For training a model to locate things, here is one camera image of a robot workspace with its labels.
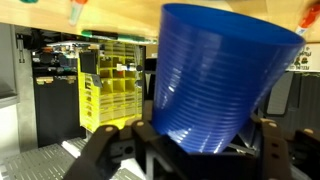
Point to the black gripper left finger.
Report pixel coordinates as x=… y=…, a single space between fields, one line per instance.
x=141 y=133

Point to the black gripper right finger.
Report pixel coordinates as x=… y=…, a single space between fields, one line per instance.
x=275 y=150

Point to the blue plastic cup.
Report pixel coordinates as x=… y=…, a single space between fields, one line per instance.
x=216 y=76

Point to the yellow bin rack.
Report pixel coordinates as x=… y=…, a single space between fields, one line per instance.
x=113 y=100

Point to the cardboard box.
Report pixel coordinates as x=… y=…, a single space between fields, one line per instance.
x=151 y=50

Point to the thin green pen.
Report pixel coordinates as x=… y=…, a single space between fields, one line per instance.
x=87 y=33

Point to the white work desk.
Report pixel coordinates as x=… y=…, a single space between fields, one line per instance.
x=63 y=44

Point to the orange marker cap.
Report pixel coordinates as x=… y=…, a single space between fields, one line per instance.
x=311 y=16

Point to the cluttered wall shelf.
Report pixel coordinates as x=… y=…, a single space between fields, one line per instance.
x=45 y=80

